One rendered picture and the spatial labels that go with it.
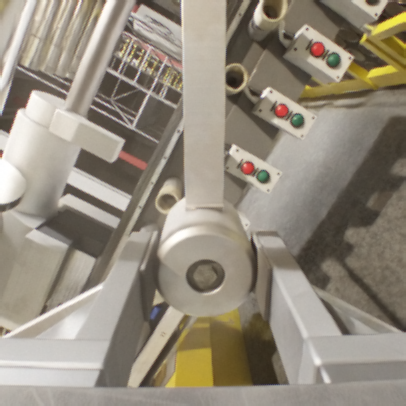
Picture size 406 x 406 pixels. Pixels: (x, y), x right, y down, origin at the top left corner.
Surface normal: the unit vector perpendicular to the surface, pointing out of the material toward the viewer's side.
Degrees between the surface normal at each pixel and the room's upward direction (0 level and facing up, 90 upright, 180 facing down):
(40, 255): 90
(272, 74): 90
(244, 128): 90
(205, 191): 90
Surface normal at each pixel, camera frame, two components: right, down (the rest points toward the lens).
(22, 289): 0.01, 0.29
